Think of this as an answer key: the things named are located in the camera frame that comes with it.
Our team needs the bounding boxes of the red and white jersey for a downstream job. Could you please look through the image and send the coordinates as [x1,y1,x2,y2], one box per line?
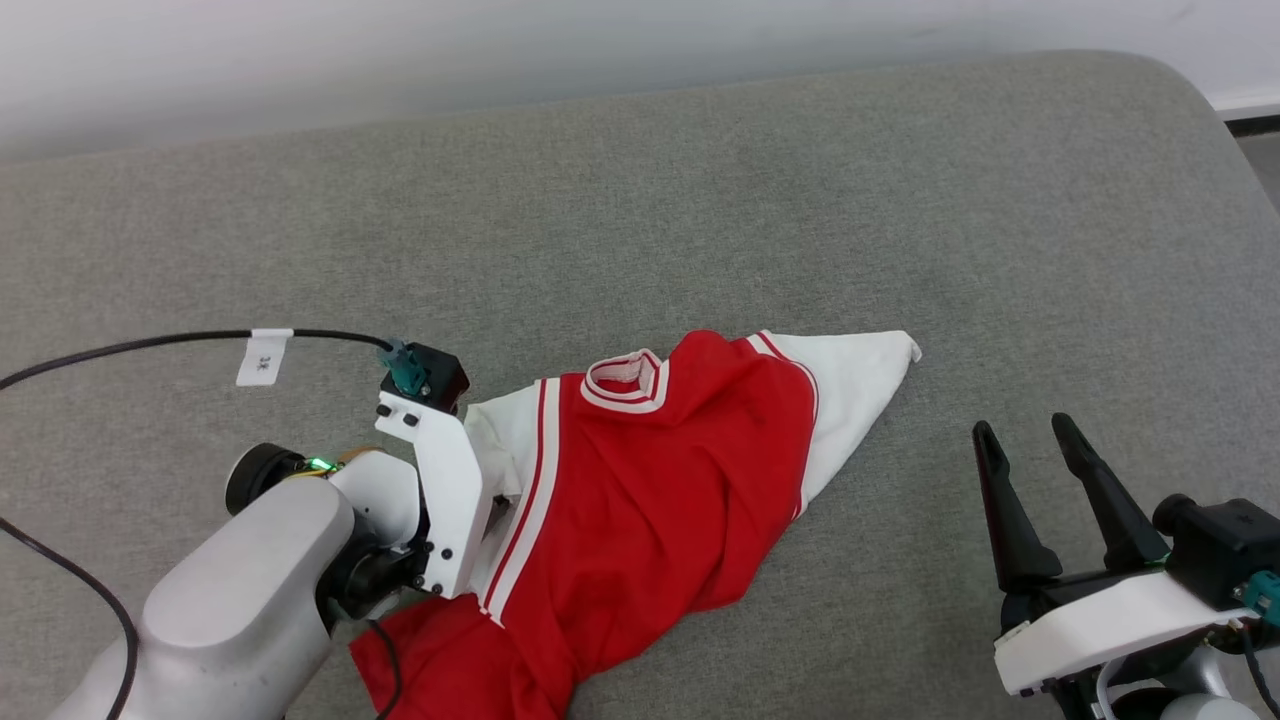
[348,328,923,720]

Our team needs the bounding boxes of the black cable with teal plug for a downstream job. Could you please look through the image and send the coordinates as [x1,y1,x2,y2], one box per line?
[1231,569,1280,716]
[0,327,431,397]

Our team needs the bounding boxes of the white paper cable label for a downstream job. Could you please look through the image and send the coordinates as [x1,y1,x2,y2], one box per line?
[236,328,295,388]

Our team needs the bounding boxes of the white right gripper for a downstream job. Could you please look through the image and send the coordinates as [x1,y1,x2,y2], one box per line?
[971,411,1259,699]

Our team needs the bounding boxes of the grey fabric sofa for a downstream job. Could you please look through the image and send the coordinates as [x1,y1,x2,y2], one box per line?
[0,50,1280,720]

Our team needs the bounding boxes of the thin black cable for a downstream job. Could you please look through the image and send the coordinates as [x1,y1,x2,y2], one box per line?
[366,618,404,720]
[0,514,139,720]

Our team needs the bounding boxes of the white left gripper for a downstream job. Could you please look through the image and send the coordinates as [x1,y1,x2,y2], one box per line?
[334,390,497,620]

